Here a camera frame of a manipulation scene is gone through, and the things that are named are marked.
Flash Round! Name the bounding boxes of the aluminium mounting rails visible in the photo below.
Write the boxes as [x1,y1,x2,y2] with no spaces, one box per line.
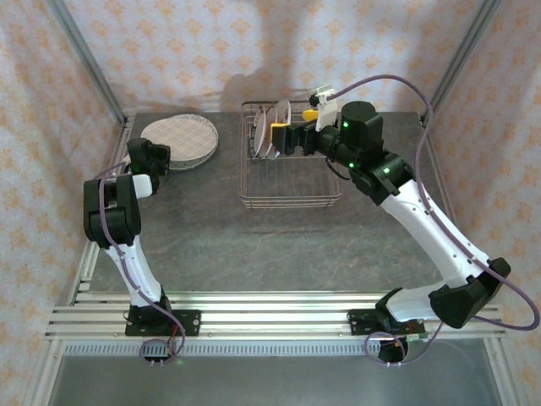
[44,290,507,339]

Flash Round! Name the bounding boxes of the metal wire dish rack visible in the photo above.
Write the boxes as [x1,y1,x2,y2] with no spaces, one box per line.
[238,99,344,211]

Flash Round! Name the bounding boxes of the plate with dark blue rim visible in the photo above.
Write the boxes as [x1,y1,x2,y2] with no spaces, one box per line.
[248,105,266,160]

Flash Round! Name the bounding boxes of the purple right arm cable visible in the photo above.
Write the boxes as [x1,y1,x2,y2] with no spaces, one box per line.
[333,74,541,369]

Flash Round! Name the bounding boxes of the large speckled stoneware plate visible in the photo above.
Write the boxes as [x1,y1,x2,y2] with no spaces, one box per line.
[167,120,221,173]

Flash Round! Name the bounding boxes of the grey slotted cable duct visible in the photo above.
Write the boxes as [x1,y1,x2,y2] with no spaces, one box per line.
[63,341,384,359]

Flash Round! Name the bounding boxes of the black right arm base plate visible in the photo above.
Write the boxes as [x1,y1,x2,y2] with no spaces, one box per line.
[345,307,426,337]

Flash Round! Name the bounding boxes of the aluminium frame post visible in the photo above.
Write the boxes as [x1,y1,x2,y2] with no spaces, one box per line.
[422,0,504,123]
[45,0,128,123]

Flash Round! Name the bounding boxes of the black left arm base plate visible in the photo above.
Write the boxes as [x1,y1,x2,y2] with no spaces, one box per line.
[125,308,202,337]

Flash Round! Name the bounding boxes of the beige plaid lined plate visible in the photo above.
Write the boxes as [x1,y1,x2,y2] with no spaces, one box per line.
[140,112,217,165]

